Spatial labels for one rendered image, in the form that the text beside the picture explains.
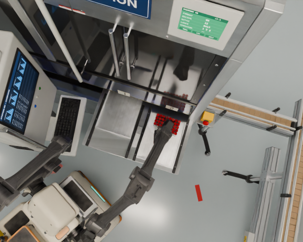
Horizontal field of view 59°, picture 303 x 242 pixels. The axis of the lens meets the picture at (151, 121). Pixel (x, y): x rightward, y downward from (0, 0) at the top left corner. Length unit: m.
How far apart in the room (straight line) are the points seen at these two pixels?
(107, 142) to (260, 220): 1.35
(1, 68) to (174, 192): 1.93
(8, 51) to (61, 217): 0.84
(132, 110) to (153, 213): 1.19
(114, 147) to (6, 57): 0.87
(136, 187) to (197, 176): 1.63
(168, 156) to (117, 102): 0.54
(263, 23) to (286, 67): 2.58
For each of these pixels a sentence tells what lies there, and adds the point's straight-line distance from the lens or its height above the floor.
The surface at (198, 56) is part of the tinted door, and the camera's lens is 1.17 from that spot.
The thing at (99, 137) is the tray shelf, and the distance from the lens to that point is 1.91.
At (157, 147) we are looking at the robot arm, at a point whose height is 1.36.
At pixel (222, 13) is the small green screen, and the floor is 2.05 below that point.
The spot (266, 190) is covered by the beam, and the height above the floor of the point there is 0.54.
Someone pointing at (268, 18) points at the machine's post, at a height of 2.06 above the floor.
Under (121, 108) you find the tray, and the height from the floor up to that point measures 0.88.
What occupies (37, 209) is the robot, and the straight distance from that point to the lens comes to 1.45.
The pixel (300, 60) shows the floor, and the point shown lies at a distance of 3.62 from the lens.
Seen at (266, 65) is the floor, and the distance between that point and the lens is 3.40.
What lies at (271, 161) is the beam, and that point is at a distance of 2.47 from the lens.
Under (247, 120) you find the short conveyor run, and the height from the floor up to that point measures 0.93.
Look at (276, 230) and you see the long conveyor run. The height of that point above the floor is 0.90.
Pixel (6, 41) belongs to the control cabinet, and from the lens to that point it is 1.52.
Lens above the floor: 2.73
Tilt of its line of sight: 75 degrees down
